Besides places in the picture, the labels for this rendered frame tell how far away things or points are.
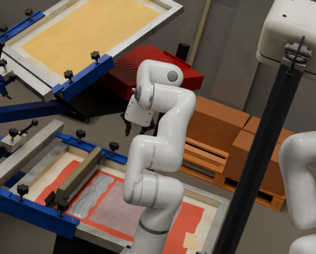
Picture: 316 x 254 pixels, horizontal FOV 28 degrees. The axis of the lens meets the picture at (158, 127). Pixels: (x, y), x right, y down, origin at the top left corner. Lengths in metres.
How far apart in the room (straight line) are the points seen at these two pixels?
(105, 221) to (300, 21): 1.19
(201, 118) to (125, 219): 2.74
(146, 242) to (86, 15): 1.77
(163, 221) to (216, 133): 3.36
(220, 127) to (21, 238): 2.01
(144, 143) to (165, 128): 0.08
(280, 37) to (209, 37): 4.01
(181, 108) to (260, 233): 2.79
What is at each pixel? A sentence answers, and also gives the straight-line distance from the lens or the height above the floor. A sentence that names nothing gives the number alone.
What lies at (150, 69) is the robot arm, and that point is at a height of 1.66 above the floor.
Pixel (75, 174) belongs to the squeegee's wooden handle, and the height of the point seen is 1.06.
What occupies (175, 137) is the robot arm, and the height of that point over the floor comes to 1.56.
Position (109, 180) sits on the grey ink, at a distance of 2.69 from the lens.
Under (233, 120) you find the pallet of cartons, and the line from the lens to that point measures 5.16.
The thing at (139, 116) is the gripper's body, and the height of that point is 1.35.
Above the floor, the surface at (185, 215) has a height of 0.96.
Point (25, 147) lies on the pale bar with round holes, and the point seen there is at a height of 1.04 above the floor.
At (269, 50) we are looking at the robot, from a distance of 1.64.
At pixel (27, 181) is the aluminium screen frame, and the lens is 2.51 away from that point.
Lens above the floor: 2.33
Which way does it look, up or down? 25 degrees down
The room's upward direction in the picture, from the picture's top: 16 degrees clockwise
